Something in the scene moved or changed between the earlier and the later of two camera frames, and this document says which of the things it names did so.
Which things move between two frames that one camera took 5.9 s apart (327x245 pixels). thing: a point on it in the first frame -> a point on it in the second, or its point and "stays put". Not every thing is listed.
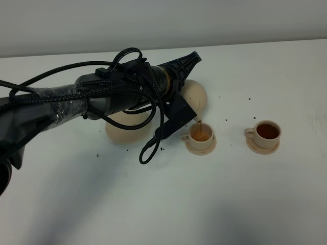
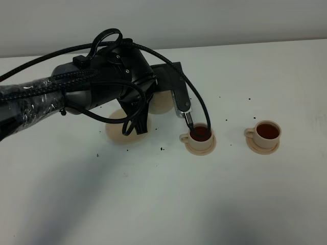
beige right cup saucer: x=255 y=148 stays put
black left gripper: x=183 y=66 -> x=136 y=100
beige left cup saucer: x=202 y=152 stays put
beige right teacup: x=266 y=133 stays put
